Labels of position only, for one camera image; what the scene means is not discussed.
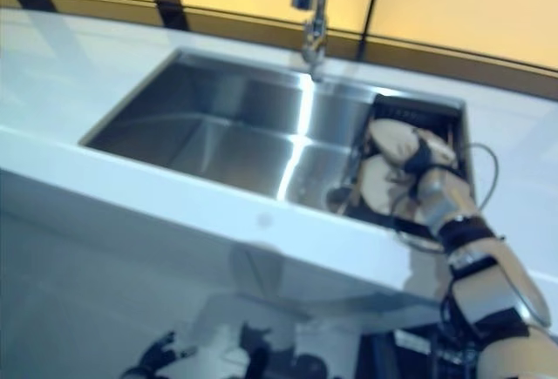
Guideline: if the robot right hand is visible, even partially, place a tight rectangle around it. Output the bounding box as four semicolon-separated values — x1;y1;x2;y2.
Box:
403;128;444;176

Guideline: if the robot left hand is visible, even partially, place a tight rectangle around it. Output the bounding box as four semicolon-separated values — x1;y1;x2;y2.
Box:
122;329;189;379

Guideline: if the small cream round plate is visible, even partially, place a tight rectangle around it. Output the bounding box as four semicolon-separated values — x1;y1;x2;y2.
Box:
367;118;459;172

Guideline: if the black dish drying rack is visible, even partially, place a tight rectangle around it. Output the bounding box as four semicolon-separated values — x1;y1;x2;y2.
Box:
334;92;477;240

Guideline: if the wide white cabinet door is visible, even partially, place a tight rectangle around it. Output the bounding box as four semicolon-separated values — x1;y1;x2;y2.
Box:
0;204;280;379

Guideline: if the narrow white cabinet door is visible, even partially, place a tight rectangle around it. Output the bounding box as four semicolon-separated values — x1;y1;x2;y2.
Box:
243;247;437;379

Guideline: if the chrome gooseneck kitchen faucet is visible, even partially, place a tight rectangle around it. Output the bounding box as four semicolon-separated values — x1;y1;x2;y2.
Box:
290;0;333;83

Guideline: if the stainless steel sink basin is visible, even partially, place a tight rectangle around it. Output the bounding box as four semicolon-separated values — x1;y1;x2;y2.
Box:
78;47;377;220

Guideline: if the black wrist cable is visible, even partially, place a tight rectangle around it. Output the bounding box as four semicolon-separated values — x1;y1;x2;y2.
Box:
389;142;501;254

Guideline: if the dishwasher wire rack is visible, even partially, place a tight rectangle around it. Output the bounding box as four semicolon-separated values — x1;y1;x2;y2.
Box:
355;325;486;379

